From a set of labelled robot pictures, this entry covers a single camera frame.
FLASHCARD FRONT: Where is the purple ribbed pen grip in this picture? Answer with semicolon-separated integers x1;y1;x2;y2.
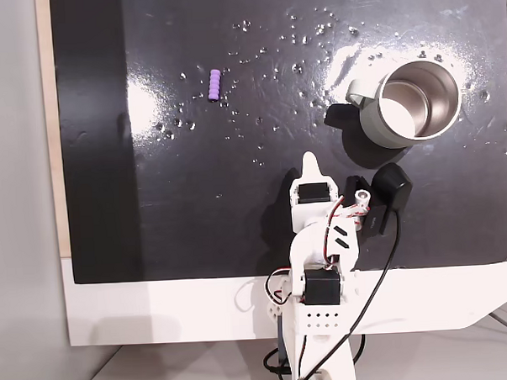
206;68;224;103

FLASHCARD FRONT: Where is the black rubber mat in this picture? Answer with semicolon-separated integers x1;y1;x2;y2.
49;0;507;286

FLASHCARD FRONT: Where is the pale green steel mug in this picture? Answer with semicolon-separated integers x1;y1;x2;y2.
343;58;464;151

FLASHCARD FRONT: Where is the red white servo wire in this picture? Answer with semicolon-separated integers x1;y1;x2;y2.
320;193;373;266

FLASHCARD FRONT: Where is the black camera box with mount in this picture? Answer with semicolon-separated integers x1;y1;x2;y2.
343;161;417;240

